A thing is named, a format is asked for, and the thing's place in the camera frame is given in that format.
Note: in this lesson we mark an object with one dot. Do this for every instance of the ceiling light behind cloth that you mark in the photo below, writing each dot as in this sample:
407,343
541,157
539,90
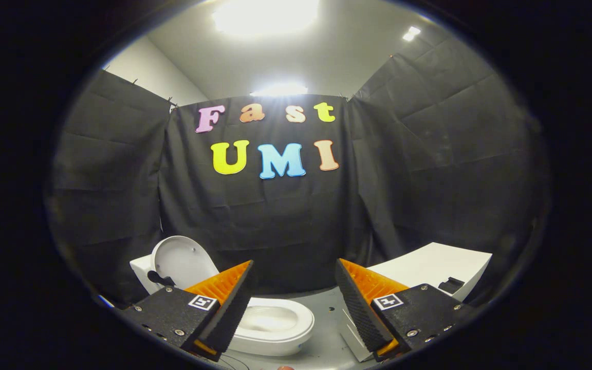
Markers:
278,90

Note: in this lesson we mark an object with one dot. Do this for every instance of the small ceiling light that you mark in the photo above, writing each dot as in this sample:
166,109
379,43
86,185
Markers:
411,33

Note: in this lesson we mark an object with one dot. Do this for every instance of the black backdrop cloth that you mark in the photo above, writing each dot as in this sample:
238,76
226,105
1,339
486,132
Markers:
285,221

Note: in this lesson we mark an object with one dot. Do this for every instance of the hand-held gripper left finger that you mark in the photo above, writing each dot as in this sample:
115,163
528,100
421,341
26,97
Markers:
234,308

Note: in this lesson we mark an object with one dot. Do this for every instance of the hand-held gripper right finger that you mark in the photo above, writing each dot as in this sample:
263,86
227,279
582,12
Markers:
357,313

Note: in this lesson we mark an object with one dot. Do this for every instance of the white table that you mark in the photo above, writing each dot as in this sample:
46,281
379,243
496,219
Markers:
429,264

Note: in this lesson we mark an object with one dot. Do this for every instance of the white toilet seat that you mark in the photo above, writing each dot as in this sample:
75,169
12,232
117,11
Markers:
303,321

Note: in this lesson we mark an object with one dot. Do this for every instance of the large ceiling light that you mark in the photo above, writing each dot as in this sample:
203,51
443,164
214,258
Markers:
265,15

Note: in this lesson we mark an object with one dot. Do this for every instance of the white toilet with tank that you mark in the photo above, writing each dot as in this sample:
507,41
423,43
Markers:
142,270

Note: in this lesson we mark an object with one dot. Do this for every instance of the small black object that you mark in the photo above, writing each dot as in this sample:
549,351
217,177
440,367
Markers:
451,284

